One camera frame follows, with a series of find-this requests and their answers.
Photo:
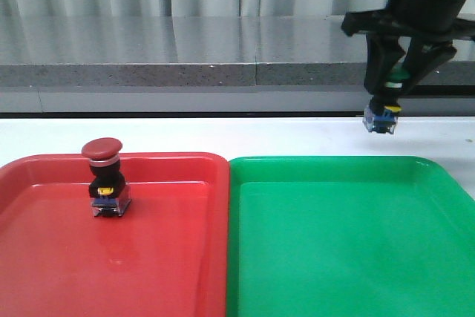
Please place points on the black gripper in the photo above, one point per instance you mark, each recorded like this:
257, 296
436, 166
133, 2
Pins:
432, 20

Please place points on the green mushroom push button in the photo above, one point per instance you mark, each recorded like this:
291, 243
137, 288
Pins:
382, 112

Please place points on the red mushroom push button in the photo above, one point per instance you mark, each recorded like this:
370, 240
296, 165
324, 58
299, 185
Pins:
109, 192

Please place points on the grey stone counter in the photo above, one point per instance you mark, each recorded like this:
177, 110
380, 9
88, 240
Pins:
134, 65

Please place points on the green plastic tray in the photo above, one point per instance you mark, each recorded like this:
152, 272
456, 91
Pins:
348, 236

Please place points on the red plastic tray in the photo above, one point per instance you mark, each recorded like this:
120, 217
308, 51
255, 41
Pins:
166, 256

